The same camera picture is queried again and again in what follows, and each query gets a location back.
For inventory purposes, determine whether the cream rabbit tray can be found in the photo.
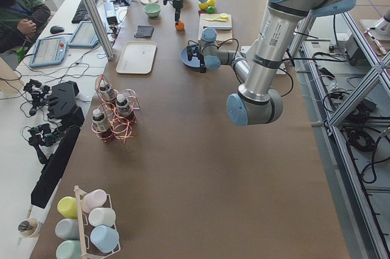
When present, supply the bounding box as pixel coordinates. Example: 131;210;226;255
116;41;157;74

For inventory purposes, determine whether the black computer mouse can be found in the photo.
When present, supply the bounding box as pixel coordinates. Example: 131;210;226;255
50;25;65;35

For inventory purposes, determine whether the paper cup with brush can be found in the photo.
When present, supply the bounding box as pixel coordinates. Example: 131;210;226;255
18;218;42;238

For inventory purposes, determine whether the tea bottle front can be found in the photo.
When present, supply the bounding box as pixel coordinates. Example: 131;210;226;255
92;108;114;142

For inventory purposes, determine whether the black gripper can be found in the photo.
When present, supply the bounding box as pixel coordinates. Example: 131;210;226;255
186;44;207;73
163;0;183;26

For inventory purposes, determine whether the tea bottle left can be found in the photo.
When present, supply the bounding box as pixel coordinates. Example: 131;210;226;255
99;82;116;102

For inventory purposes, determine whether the yellow plastic cup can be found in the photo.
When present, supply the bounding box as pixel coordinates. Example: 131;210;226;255
57;196;77;219

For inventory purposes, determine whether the teach pendant near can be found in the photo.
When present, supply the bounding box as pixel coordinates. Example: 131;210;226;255
29;37;67;68

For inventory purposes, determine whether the tea bottle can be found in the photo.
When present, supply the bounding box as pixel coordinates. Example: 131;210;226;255
116;94;136;123
99;82;116;102
92;108;114;142

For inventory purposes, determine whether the blue round plate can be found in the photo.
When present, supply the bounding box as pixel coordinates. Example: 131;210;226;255
180;44;206;71

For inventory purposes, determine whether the teach pendant far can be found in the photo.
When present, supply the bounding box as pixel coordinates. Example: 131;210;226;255
68;21;99;48

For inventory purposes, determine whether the whole lemon lower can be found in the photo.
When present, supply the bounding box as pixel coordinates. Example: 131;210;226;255
198;2;208;10

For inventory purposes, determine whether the wooden cutting board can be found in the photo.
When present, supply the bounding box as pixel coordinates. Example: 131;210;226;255
198;13;233;43

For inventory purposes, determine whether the seated person green jacket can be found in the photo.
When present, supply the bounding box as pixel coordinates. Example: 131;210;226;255
1;0;51;53

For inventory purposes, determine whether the white plastic cup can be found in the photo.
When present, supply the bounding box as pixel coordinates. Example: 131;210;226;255
88;207;116;227

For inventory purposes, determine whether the black keyboard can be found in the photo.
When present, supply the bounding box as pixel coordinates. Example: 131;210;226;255
71;0;98;24

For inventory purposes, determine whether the teach pendant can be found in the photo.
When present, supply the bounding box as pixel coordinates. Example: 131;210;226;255
29;37;67;68
68;21;99;48

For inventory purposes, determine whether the green lime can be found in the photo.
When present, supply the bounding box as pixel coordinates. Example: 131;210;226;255
205;6;215;14

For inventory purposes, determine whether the tea bottle right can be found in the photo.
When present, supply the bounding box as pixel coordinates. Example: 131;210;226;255
116;94;136;123

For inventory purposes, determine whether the grey plastic cup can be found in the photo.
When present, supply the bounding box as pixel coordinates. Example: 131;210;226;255
55;218;79;240

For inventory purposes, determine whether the pink plastic cup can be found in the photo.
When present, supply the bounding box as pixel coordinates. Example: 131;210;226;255
81;189;107;213

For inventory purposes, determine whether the copper wire bottle rack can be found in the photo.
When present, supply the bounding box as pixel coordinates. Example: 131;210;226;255
94;74;140;143

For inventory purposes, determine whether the blue plastic cup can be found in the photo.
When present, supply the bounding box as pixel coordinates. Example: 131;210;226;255
90;225;119;253

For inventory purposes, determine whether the grey folded cloth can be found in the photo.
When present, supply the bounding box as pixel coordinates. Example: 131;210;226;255
134;25;154;38

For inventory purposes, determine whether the green bowl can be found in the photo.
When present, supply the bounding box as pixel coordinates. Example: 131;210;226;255
144;3;161;18

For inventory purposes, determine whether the orange mandarin fruit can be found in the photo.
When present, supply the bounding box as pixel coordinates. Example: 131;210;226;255
175;20;185;31

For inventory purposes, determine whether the green plastic cup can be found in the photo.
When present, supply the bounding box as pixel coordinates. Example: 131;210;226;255
55;240;82;259

